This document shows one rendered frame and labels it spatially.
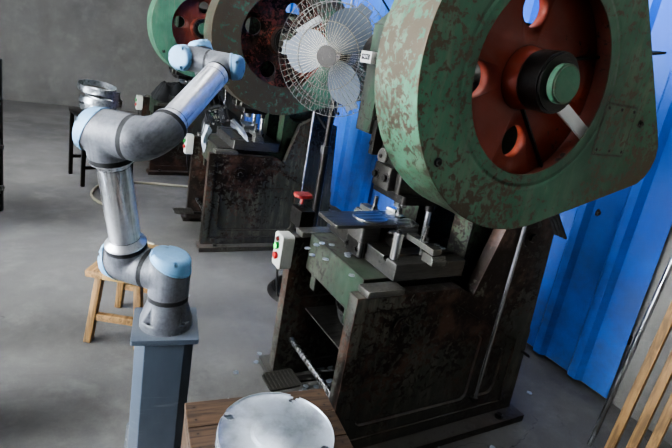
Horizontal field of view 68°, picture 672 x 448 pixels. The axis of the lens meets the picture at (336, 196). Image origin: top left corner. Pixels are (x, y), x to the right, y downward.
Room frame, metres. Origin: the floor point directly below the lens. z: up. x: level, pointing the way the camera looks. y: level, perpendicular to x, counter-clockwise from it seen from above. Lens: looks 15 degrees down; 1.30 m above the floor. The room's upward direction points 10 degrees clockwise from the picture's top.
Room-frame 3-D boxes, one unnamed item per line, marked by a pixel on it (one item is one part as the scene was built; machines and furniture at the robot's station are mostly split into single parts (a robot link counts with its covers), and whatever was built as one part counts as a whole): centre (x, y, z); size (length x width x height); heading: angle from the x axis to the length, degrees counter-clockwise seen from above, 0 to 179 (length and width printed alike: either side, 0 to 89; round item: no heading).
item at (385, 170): (1.71, -0.20, 1.04); 0.17 x 0.15 x 0.30; 121
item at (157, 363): (1.32, 0.44, 0.23); 0.19 x 0.19 x 0.45; 20
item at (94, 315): (1.94, 0.81, 0.16); 0.34 x 0.24 x 0.34; 2
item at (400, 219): (1.73, -0.23, 0.76); 0.15 x 0.09 x 0.05; 31
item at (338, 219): (1.65, -0.09, 0.72); 0.25 x 0.14 x 0.14; 121
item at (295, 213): (1.88, 0.12, 0.62); 0.10 x 0.06 x 0.20; 31
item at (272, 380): (1.67, -0.12, 0.14); 0.59 x 0.10 x 0.05; 121
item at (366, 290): (1.58, -0.50, 0.45); 0.92 x 0.12 x 0.90; 121
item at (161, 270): (1.32, 0.45, 0.62); 0.13 x 0.12 x 0.14; 78
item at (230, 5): (3.40, 0.34, 0.87); 1.53 x 0.99 x 1.74; 119
